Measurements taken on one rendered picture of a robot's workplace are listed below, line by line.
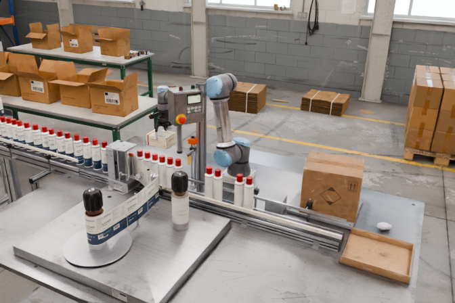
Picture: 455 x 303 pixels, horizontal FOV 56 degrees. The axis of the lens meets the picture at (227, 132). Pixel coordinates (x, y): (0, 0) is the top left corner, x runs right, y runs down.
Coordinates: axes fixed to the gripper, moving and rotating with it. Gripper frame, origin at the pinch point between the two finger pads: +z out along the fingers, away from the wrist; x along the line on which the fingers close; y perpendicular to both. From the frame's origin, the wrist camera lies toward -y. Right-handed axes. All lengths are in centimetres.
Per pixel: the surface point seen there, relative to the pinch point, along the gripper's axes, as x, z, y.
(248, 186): -45, -6, 81
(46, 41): 265, 18, -369
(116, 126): 51, 25, -76
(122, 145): -50, -14, 6
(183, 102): -38, -42, 39
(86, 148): -40.1, -0.6, -29.3
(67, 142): -40, -1, -45
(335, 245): -51, 11, 128
